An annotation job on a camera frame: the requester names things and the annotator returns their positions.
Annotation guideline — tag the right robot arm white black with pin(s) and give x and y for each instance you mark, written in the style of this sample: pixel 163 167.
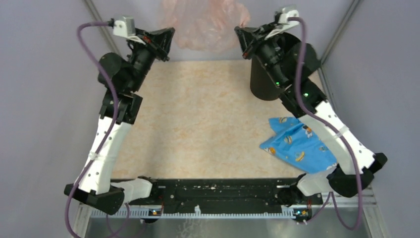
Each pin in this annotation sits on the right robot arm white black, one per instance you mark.
pixel 343 165

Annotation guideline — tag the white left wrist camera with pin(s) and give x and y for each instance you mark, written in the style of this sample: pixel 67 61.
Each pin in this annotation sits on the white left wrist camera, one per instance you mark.
pixel 123 26

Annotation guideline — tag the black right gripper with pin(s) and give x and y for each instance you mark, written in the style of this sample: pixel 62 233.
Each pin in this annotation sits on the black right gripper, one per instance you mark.
pixel 249 41

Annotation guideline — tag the translucent pink trash bag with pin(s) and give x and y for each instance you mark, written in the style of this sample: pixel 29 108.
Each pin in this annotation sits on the translucent pink trash bag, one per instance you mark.
pixel 204 25

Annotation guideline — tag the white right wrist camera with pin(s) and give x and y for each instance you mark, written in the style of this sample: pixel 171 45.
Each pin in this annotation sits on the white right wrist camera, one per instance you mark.
pixel 282 23

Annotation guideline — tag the black plastic trash bin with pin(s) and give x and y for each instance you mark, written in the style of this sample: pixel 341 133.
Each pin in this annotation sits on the black plastic trash bin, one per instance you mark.
pixel 261 84

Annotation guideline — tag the blue cartoon printed bag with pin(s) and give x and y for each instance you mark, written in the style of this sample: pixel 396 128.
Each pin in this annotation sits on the blue cartoon printed bag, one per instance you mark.
pixel 296 144

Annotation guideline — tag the white slotted cable duct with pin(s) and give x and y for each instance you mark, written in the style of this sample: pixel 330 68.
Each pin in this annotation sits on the white slotted cable duct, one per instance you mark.
pixel 150 213

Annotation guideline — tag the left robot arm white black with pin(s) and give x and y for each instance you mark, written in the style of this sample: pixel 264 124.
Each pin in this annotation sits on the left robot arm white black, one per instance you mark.
pixel 122 78

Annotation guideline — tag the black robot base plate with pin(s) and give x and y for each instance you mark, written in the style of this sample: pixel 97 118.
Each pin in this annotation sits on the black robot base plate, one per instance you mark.
pixel 226 196

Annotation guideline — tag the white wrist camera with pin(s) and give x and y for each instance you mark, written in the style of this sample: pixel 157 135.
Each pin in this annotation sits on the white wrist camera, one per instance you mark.
pixel 123 26
pixel 282 23

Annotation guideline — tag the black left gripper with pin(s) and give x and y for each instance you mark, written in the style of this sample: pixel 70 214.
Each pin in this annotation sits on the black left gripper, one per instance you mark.
pixel 159 41

